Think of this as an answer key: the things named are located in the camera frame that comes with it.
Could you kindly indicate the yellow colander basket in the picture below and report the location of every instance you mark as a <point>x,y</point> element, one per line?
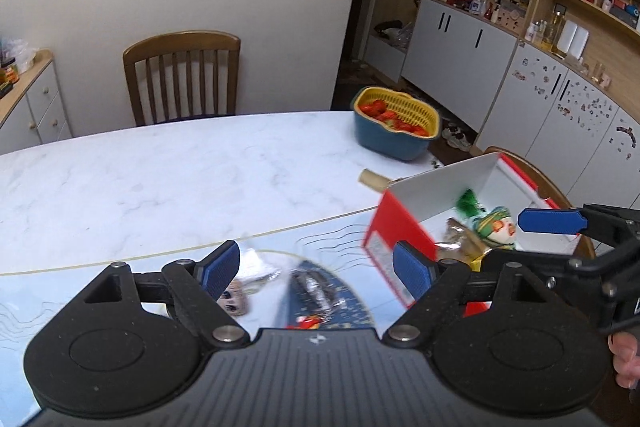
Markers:
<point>400,104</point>

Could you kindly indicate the pale blue printed table mat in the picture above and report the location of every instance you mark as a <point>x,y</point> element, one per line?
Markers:
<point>50,287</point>

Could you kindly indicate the white green plush toy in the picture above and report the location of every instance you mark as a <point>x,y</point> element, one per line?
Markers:
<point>495,227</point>

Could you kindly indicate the red shoebox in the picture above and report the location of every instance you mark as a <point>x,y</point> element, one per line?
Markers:
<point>395,227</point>

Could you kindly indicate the dark glass jar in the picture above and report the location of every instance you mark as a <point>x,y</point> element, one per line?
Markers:
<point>9,72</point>

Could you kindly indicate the pile of strawberries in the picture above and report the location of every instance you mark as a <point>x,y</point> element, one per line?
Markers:
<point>380,112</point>

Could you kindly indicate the yellow oil bottle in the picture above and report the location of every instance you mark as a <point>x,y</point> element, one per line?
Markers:
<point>554,32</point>

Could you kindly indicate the pile of shoes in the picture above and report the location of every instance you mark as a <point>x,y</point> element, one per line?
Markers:
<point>457,137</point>

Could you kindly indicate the white and wood wall cabinet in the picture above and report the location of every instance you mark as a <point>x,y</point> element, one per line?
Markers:
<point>480,47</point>

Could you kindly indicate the beige rolled paper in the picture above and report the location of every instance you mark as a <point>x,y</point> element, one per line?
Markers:
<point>372,178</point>

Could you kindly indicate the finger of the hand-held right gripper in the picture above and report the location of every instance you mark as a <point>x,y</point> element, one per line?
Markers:
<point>550,222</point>
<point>540,264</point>

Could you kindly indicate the small yellow box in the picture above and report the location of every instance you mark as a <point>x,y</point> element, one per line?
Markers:
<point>476,263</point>

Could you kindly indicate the dark foil packet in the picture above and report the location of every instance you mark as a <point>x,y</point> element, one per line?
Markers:
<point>315,289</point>

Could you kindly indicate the white sideboard wooden top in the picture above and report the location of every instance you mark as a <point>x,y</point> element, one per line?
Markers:
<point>45,107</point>

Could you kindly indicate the white crumpled plastic bag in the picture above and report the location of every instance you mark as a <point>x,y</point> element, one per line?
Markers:
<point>22,54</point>

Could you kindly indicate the orange crab charm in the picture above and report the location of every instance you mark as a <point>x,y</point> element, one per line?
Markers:
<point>310,322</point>

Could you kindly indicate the person's right hand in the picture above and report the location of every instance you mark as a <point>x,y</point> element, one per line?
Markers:
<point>627,357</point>

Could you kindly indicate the brown wooden chair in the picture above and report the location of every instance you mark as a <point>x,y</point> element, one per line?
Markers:
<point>182,44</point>
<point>545,177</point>

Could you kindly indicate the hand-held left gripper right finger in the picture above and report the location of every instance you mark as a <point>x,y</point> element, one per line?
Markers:
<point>412,268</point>

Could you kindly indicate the clear plastic bag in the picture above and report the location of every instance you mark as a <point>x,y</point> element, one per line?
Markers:
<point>260,264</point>

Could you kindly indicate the green tassel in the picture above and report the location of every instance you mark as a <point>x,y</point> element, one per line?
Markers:
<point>469,202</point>

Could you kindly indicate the white rectangular container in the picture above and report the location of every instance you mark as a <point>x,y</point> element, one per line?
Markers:
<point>572,39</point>

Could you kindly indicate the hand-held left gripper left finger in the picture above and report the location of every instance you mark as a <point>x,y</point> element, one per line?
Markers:
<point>220,269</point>

